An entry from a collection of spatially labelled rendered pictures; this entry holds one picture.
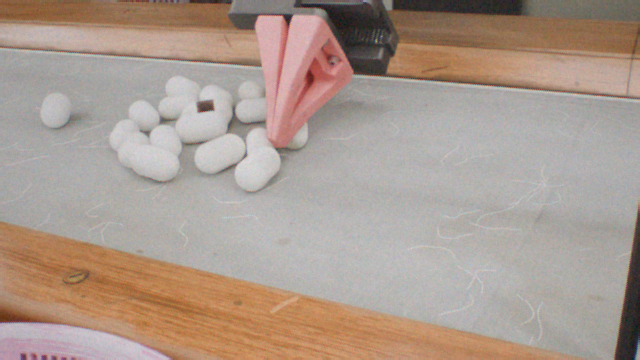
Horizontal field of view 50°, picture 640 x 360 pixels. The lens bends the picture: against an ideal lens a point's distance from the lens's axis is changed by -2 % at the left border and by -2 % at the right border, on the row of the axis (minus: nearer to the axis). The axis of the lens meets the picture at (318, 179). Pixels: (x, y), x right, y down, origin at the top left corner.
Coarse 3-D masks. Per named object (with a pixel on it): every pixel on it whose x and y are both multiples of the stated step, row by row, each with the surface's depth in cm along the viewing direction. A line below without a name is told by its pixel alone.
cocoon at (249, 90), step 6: (246, 84) 54; (252, 84) 54; (258, 84) 54; (240, 90) 54; (246, 90) 53; (252, 90) 53; (258, 90) 53; (264, 90) 53; (240, 96) 54; (246, 96) 53; (252, 96) 53; (258, 96) 53; (264, 96) 53
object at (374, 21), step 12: (312, 0) 44; (324, 0) 44; (336, 0) 44; (348, 0) 43; (360, 0) 43; (372, 0) 42; (336, 12) 46; (348, 12) 44; (360, 12) 44; (372, 12) 43; (384, 12) 44; (336, 24) 47; (348, 24) 47; (360, 24) 46; (372, 24) 46; (384, 24) 45; (396, 36) 47; (396, 48) 47
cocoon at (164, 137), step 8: (160, 128) 47; (168, 128) 47; (152, 136) 47; (160, 136) 46; (168, 136) 46; (176, 136) 47; (152, 144) 46; (160, 144) 46; (168, 144) 46; (176, 144) 46; (176, 152) 46
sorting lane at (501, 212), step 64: (0, 64) 71; (64, 64) 69; (128, 64) 67; (192, 64) 65; (0, 128) 55; (64, 128) 54; (320, 128) 50; (384, 128) 49; (448, 128) 48; (512, 128) 47; (576, 128) 46; (0, 192) 45; (64, 192) 44; (128, 192) 44; (192, 192) 43; (256, 192) 42; (320, 192) 41; (384, 192) 41; (448, 192) 40; (512, 192) 39; (576, 192) 39; (192, 256) 37; (256, 256) 36; (320, 256) 36; (384, 256) 35; (448, 256) 35; (512, 256) 34; (576, 256) 34; (448, 320) 30; (512, 320) 30; (576, 320) 30
